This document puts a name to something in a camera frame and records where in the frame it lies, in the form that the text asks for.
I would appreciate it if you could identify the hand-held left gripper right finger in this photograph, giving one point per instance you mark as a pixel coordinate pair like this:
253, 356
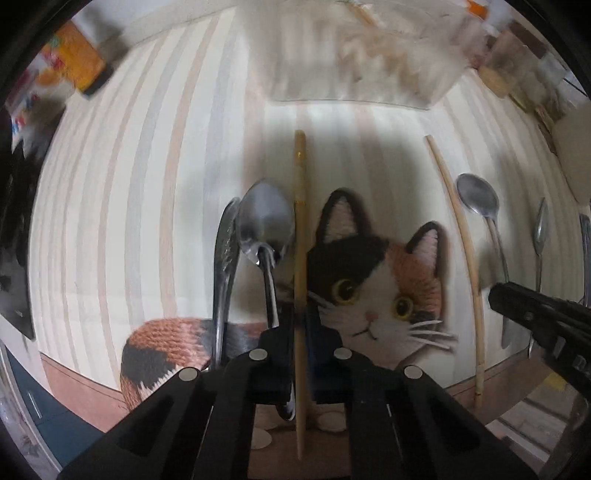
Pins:
324, 369

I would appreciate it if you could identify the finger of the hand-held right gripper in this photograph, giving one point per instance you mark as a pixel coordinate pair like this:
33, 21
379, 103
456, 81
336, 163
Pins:
549, 323

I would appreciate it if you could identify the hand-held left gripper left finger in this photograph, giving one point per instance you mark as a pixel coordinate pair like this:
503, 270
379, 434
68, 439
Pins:
276, 367

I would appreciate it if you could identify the wooden chopstick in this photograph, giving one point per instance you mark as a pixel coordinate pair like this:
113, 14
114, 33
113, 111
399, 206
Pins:
467, 258
300, 230

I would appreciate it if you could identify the metal spoon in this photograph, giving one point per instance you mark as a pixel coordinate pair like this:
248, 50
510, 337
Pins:
478, 194
540, 230
265, 221
225, 258

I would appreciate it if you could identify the clear plastic container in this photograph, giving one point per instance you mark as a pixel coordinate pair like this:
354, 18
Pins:
360, 60

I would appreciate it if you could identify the metal utensil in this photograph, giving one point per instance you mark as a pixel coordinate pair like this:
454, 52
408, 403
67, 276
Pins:
585, 240

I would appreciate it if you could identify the striped cat placemat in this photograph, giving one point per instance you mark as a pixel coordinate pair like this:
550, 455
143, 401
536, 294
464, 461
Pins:
152, 207

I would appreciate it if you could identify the blue panel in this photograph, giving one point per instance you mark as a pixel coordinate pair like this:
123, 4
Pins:
51, 415

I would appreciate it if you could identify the glass jar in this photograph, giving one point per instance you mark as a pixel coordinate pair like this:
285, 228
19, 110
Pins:
508, 62

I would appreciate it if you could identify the dark flat object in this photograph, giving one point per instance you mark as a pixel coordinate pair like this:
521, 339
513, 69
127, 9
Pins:
16, 258

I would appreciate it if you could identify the colourful printed packet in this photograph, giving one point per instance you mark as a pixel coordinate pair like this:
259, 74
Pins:
34, 97

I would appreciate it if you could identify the orange box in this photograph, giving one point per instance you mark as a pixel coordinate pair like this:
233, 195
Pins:
76, 57

